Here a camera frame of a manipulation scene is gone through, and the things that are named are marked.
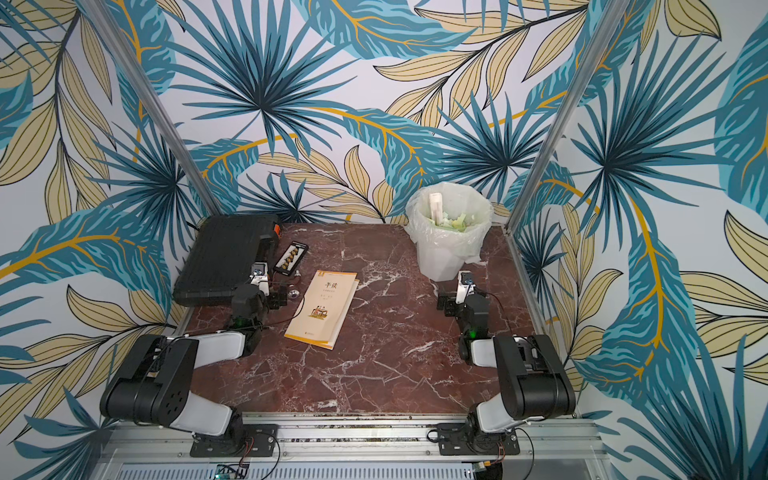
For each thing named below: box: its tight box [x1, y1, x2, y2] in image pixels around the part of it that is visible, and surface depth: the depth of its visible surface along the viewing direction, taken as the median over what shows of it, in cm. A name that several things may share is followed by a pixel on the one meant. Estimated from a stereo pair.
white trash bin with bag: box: [404, 182, 493, 282], surface depth 94 cm
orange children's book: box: [284, 270, 360, 350], surface depth 97 cm
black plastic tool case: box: [173, 214, 279, 307], surface depth 105 cm
